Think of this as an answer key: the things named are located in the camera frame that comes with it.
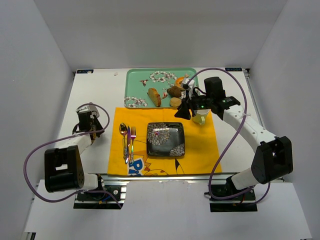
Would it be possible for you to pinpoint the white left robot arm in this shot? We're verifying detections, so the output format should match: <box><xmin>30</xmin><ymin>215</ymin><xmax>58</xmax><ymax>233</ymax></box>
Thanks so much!
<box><xmin>44</xmin><ymin>133</ymin><xmax>101</xmax><ymax>193</ymax></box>

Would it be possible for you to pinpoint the black floral square plate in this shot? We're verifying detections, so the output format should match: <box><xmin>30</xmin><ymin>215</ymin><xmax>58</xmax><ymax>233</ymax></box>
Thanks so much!
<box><xmin>146</xmin><ymin>122</ymin><xmax>186</xmax><ymax>157</ymax></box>

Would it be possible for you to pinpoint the small round muffin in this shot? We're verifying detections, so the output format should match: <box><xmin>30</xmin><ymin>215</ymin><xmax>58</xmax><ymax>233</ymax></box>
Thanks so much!
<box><xmin>169</xmin><ymin>97</ymin><xmax>182</xmax><ymax>108</ymax></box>

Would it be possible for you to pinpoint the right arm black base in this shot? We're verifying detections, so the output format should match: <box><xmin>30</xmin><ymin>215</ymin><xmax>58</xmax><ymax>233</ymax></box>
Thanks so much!
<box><xmin>204</xmin><ymin>180</ymin><xmax>258</xmax><ymax>213</ymax></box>

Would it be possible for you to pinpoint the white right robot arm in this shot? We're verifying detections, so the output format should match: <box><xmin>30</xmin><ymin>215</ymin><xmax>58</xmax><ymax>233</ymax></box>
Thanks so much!
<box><xmin>174</xmin><ymin>77</ymin><xmax>293</xmax><ymax>191</ymax></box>

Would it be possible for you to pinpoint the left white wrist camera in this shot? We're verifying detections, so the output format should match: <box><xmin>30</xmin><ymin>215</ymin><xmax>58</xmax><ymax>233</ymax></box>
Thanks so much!
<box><xmin>76</xmin><ymin>104</ymin><xmax>93</xmax><ymax>116</ymax></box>

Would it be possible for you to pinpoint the iridescent spoon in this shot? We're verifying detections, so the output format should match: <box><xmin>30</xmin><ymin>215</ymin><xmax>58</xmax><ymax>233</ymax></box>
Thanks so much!
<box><xmin>119</xmin><ymin>122</ymin><xmax>128</xmax><ymax>161</ymax></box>

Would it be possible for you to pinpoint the sliced loaf cake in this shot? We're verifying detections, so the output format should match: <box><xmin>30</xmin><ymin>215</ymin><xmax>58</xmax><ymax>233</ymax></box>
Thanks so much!
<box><xmin>147</xmin><ymin>88</ymin><xmax>162</xmax><ymax>107</ymax></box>

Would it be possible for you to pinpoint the green floral tray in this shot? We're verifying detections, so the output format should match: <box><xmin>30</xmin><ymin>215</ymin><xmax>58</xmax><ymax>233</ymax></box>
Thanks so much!
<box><xmin>123</xmin><ymin>67</ymin><xmax>197</xmax><ymax>109</ymax></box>

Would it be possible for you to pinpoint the iridescent fork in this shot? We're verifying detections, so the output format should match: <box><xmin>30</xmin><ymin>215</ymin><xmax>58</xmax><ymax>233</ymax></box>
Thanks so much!
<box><xmin>129</xmin><ymin>126</ymin><xmax>136</xmax><ymax>164</ymax></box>

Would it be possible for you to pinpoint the yellow green mug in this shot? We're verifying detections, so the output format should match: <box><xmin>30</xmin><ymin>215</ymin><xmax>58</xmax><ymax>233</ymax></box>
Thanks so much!
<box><xmin>192</xmin><ymin>109</ymin><xmax>211</xmax><ymax>125</ymax></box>

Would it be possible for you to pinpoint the aluminium front rail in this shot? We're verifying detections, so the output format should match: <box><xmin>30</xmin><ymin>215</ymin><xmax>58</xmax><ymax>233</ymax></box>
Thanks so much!
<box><xmin>32</xmin><ymin>163</ymin><xmax>286</xmax><ymax>205</ymax></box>

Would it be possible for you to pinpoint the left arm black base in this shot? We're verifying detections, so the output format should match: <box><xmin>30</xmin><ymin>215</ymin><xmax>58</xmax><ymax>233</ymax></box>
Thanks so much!
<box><xmin>73</xmin><ymin>175</ymin><xmax>128</xmax><ymax>210</ymax></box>

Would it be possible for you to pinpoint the glazed ring donut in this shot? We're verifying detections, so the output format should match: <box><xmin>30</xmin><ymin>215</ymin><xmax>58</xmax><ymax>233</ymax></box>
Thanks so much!
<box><xmin>174</xmin><ymin>77</ymin><xmax>185</xmax><ymax>89</ymax></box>

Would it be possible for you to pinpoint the blue label corner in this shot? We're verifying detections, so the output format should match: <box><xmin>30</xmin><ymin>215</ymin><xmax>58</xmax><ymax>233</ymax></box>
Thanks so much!
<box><xmin>76</xmin><ymin>69</ymin><xmax>94</xmax><ymax>74</ymax></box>
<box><xmin>224</xmin><ymin>67</ymin><xmax>243</xmax><ymax>72</ymax></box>

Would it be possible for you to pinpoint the brown croissant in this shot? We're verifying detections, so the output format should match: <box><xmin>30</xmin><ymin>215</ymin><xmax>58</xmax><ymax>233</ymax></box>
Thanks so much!
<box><xmin>166</xmin><ymin>86</ymin><xmax>182</xmax><ymax>98</ymax></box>

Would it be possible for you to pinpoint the blue label right corner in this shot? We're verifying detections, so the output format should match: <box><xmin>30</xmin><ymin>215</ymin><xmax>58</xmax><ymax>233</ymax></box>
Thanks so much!
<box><xmin>224</xmin><ymin>67</ymin><xmax>243</xmax><ymax>72</ymax></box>

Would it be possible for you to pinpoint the blue label left corner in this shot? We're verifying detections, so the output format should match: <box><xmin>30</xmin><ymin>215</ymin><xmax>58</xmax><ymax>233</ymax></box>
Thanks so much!
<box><xmin>76</xmin><ymin>69</ymin><xmax>94</xmax><ymax>74</ymax></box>

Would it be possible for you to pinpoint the yellow cartoon placemat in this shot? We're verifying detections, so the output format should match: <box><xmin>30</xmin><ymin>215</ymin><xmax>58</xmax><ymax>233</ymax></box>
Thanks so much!
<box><xmin>107</xmin><ymin>107</ymin><xmax>220</xmax><ymax>176</ymax></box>

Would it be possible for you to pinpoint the wooden handled metal spatula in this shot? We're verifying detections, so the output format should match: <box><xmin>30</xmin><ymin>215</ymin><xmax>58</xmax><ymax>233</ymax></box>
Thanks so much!
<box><xmin>88</xmin><ymin>102</ymin><xmax>100</xmax><ymax>118</ymax></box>

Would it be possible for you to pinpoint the iridescent knife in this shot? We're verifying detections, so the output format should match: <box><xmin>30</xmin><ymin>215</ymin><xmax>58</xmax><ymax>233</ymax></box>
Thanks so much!
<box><xmin>125</xmin><ymin>126</ymin><xmax>131</xmax><ymax>164</ymax></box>

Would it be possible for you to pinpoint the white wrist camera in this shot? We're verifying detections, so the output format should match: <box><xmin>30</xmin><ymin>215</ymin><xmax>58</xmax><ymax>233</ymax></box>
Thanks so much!
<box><xmin>76</xmin><ymin>104</ymin><xmax>93</xmax><ymax>116</ymax></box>
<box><xmin>181</xmin><ymin>77</ymin><xmax>195</xmax><ymax>99</ymax></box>

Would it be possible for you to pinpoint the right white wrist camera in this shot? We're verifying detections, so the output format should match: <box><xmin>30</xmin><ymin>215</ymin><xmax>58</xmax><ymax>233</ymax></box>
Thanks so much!
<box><xmin>181</xmin><ymin>77</ymin><xmax>195</xmax><ymax>99</ymax></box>

